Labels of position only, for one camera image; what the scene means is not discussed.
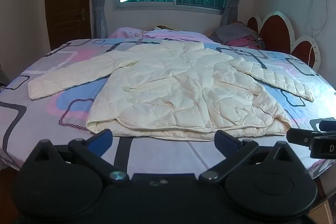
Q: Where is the cream quilted jacket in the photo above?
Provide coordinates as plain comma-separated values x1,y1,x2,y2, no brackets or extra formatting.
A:
28,39,315,141

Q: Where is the pile of folded clothes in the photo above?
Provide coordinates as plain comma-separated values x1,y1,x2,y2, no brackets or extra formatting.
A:
210,21,266,50

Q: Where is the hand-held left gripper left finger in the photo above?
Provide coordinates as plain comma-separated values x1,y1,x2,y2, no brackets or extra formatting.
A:
22,129,130,184

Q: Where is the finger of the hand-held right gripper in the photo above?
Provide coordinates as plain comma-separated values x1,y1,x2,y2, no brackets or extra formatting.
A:
286,129,313,147
319,121,336,133

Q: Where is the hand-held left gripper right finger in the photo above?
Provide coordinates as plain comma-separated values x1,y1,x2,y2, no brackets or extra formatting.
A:
199,130,308,184

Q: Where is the pink blanket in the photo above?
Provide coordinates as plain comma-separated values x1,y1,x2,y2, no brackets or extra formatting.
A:
108,26,214,44

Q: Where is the bed with patterned sheet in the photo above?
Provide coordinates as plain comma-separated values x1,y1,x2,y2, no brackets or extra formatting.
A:
0,27,336,203

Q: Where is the brown wooden door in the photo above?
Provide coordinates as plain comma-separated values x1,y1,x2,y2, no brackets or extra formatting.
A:
44,0,92,50

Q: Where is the brown and white headboard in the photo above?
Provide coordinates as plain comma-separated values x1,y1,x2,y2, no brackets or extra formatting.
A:
247,11,322,69

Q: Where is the white cable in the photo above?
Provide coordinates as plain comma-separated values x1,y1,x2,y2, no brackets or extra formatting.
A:
304,0,329,67

